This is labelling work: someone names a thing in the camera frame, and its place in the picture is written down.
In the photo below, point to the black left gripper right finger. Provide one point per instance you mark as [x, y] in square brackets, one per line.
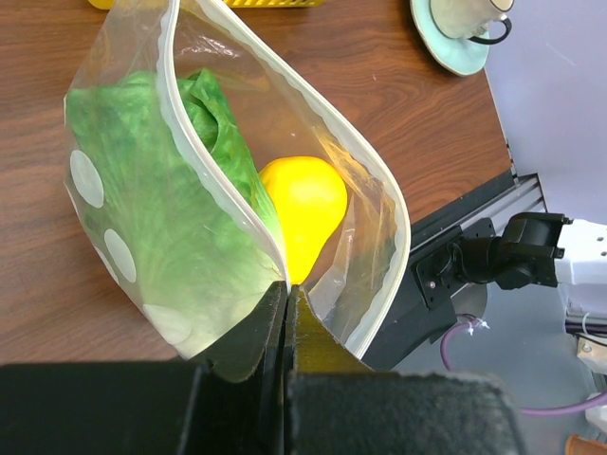
[334, 404]

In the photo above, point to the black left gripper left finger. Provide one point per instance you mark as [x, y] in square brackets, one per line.
[217, 402]

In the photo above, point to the dotted clear zip bag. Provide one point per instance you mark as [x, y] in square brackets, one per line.
[232, 105]

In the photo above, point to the green toy lettuce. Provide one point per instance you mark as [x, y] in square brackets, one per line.
[192, 270]

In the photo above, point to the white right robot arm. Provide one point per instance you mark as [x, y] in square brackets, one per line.
[546, 249]

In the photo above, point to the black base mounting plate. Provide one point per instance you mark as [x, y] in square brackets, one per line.
[423, 309]

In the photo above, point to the mint green saucer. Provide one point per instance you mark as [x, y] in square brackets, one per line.
[461, 57]

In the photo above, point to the cream speckled mug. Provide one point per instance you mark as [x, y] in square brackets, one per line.
[469, 19]

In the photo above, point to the yellow plastic basket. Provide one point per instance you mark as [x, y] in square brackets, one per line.
[235, 4]

